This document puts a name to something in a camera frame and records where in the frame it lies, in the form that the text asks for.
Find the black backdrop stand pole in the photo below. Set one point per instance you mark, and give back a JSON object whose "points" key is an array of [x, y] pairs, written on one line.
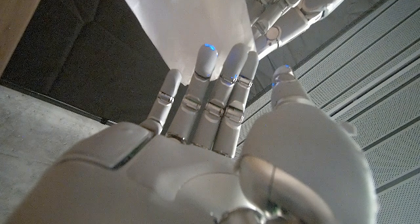
{"points": [[65, 105]]}

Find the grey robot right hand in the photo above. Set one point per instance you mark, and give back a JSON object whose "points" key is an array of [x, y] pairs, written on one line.
{"points": [[197, 171]]}

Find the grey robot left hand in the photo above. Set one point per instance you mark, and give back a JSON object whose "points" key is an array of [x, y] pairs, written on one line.
{"points": [[295, 10]]}

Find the black backdrop curtain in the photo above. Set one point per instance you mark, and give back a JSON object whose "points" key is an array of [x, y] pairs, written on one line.
{"points": [[82, 53]]}

